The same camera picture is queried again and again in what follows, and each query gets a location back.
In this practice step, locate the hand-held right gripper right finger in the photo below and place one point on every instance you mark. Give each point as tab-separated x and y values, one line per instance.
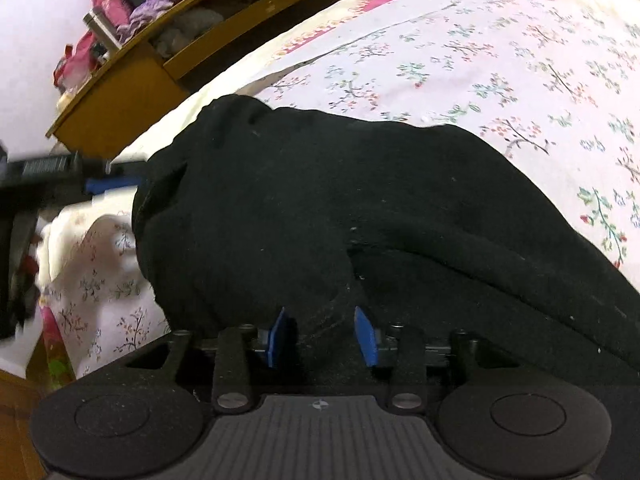
365	337

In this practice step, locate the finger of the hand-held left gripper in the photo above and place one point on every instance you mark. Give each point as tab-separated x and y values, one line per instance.
112	185
107	166

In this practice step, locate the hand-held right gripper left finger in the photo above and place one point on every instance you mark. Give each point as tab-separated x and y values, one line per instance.
279	337

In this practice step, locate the black pants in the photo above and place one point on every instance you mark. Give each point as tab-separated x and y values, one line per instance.
350	185

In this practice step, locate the wooden cabinet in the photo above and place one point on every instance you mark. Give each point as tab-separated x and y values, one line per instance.
125	95

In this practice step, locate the red pink bag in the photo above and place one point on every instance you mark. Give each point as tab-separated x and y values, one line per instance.
75	60

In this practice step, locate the metal thermos bottle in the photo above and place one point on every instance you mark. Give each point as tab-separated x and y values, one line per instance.
100	27

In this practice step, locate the grey cloth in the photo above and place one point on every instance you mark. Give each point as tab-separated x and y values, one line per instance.
190	27

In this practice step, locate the purple floral cloth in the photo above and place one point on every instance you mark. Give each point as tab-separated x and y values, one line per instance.
150	10

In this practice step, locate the white floral bed sheet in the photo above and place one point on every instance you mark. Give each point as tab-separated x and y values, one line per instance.
500	60

